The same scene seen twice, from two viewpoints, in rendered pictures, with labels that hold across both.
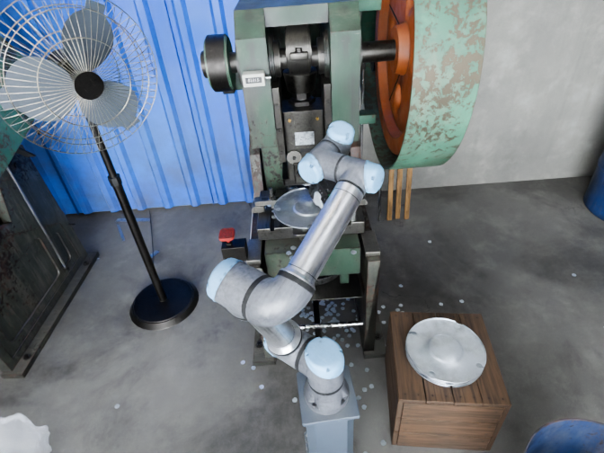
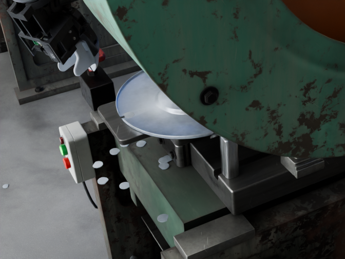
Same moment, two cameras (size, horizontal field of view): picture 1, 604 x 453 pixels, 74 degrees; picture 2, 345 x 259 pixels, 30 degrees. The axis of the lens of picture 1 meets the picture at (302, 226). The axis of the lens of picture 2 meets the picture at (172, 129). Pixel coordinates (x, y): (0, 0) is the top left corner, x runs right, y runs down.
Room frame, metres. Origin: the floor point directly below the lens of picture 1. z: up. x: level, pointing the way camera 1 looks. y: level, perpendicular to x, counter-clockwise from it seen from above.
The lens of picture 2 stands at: (0.89, -1.04, 1.49)
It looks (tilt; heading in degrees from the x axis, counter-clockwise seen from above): 35 degrees down; 68
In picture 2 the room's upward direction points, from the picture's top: 6 degrees counter-clockwise
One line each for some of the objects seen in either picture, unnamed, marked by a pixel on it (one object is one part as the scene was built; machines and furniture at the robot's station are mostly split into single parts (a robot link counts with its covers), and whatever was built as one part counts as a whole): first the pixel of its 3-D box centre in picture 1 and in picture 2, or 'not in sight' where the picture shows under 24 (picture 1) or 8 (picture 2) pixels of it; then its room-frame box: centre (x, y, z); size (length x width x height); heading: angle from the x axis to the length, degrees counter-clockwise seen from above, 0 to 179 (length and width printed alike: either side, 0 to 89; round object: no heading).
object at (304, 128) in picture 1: (304, 139); not in sight; (1.43, -0.04, 1.04); 0.17 x 0.15 x 0.30; 179
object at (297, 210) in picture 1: (308, 207); (187, 95); (1.34, -0.04, 0.78); 0.29 x 0.29 x 0.01
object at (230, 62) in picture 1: (297, 57); not in sight; (1.47, -0.04, 1.33); 0.66 x 0.18 x 0.18; 89
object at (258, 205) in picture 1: (270, 198); not in sight; (1.47, 0.13, 0.76); 0.17 x 0.06 x 0.10; 89
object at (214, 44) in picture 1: (229, 66); not in sight; (1.49, 0.21, 1.31); 0.22 x 0.12 x 0.22; 179
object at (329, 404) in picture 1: (325, 385); not in sight; (0.73, -0.04, 0.50); 0.15 x 0.15 x 0.10
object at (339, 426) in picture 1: (328, 425); not in sight; (0.73, -0.04, 0.23); 0.19 x 0.19 x 0.45; 4
